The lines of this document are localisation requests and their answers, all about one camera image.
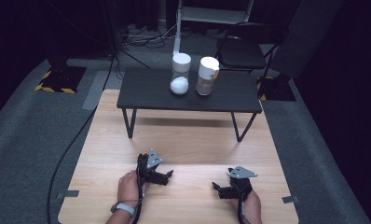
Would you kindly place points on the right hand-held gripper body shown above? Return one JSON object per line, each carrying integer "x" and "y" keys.
{"x": 241, "y": 183}

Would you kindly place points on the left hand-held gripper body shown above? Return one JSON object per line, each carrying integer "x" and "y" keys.
{"x": 149, "y": 169}

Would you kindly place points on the small black table rack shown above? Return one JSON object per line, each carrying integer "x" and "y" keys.
{"x": 149, "y": 90}

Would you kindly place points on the glass jar with white powder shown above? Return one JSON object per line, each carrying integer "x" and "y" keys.
{"x": 180, "y": 76}

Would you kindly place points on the glass jar with brown powder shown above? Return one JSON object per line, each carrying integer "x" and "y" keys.
{"x": 207, "y": 76}

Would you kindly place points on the person's right hand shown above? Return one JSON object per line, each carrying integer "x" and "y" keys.
{"x": 252, "y": 207}

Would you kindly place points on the person's left hand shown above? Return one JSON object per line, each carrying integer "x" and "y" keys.
{"x": 129, "y": 188}

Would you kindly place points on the grey wristband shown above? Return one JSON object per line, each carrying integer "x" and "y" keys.
{"x": 124, "y": 207}

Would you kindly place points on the grey tape strip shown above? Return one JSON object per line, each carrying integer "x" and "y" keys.
{"x": 68, "y": 194}
{"x": 290, "y": 199}

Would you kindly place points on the black folding chair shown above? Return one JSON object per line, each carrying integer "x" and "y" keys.
{"x": 242, "y": 53}

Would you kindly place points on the grey curtain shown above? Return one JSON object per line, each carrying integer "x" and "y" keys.
{"x": 305, "y": 34}

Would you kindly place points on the white metal stand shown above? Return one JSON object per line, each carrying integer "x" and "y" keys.
{"x": 211, "y": 14}

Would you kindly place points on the black yellow striped base plate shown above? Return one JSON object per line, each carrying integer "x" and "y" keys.
{"x": 277, "y": 88}
{"x": 61, "y": 79}

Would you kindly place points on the black stand post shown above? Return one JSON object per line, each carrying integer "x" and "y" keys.
{"x": 112, "y": 28}

